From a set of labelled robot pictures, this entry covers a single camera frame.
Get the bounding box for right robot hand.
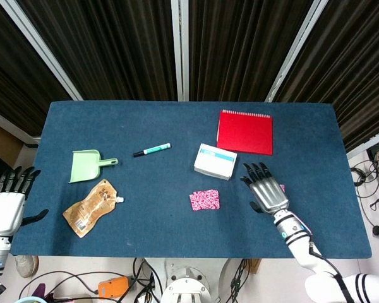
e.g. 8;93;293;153
239;162;291;217

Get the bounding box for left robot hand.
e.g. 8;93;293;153
0;166;49;237

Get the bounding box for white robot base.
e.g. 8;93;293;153
144;258;234;303

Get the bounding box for beige shoe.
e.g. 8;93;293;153
15;254;39;278

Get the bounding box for white teal cardboard box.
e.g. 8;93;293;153
193;143;238;181

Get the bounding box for red spiral notebook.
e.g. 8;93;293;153
215;109;274;157

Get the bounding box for brown cardboard box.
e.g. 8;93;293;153
0;119;25;168

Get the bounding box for wooden block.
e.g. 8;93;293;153
244;258;262;275

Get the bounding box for brown spout pouch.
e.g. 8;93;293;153
62;178;125;239

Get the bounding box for green plastic dustpan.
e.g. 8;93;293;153
68;149;119;184

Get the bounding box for blue felt table mat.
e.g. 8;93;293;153
9;100;373;259

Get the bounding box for teal marker pen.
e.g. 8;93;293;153
132;143;172;158

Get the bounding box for orange handheld device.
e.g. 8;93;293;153
97;276;129;299

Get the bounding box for white frame rail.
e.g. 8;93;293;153
346;129;379;159
0;105;41;148

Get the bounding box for black floor cable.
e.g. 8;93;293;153
18;270;99;300

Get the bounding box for black cable bundle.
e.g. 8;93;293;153
229;258;251;299

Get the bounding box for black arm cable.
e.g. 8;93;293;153
308;241;355;303

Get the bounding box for white frame post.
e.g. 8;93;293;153
171;0;190;102
264;0;329;102
0;0;84;101

